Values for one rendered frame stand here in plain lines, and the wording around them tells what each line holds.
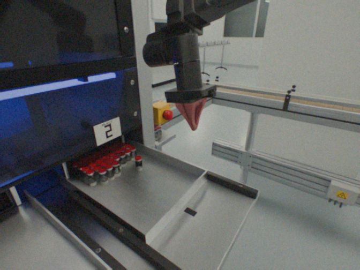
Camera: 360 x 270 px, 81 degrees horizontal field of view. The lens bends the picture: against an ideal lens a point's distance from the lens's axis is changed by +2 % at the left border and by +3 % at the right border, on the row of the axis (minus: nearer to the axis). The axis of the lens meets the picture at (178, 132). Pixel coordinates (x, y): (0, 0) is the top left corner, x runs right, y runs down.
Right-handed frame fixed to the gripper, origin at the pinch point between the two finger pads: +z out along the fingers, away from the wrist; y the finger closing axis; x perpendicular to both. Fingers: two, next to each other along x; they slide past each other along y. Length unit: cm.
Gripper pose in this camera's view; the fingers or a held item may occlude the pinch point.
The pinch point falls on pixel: (194, 126)
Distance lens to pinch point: 49.2
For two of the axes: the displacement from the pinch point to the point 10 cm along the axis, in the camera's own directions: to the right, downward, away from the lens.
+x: -5.7, 3.5, -7.5
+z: 1.4, 9.3, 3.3
